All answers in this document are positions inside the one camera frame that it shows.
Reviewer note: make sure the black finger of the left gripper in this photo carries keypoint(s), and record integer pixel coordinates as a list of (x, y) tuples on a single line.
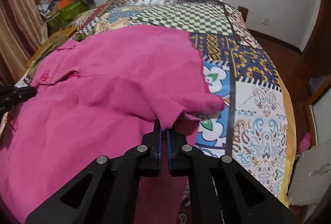
[(12, 96)]

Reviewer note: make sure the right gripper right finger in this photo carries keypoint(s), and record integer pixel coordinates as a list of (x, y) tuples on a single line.
[(176, 158)]

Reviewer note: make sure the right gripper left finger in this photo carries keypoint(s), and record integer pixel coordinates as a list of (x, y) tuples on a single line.
[(151, 163)]

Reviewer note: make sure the pink pants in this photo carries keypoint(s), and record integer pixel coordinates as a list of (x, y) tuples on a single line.
[(99, 97)]

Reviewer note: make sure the striped pink curtain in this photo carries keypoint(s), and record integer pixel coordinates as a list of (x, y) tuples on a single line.
[(22, 32)]

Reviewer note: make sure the patchwork patterned bedspread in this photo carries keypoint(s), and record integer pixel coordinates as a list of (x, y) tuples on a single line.
[(236, 166)]

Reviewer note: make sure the wooden door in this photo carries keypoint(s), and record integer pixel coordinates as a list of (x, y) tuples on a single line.
[(315, 60)]

